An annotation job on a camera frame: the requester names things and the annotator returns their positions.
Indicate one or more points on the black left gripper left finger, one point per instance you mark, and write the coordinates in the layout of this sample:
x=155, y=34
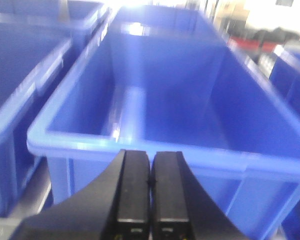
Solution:
x=114, y=206

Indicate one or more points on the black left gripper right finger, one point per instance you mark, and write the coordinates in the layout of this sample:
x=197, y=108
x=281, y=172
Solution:
x=182, y=209

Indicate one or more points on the blue bin upper right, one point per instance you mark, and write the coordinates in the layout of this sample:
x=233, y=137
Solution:
x=163, y=79

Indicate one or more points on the blue bin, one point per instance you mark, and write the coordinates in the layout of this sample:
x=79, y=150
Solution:
x=163, y=79
x=39, y=42

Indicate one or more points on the blue bin upper left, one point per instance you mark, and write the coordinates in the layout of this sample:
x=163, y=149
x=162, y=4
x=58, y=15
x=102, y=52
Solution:
x=39, y=42

